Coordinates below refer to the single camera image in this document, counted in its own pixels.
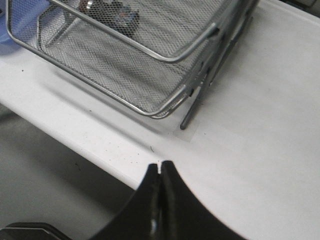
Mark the blue plastic tray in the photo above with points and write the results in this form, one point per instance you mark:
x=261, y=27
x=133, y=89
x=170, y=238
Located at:
x=18, y=21

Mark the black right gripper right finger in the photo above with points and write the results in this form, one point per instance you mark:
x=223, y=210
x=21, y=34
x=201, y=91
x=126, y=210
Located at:
x=182, y=215

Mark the red emergency push button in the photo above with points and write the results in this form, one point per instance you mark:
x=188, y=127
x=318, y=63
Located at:
x=114, y=14

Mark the silver mesh tray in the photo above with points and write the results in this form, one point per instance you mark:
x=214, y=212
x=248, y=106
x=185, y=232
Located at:
x=172, y=107
x=134, y=79
x=170, y=30

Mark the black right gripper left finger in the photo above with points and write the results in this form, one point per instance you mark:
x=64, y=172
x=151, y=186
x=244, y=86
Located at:
x=139, y=219

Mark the grey metal rack frame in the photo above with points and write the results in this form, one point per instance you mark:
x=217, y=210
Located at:
x=212, y=74

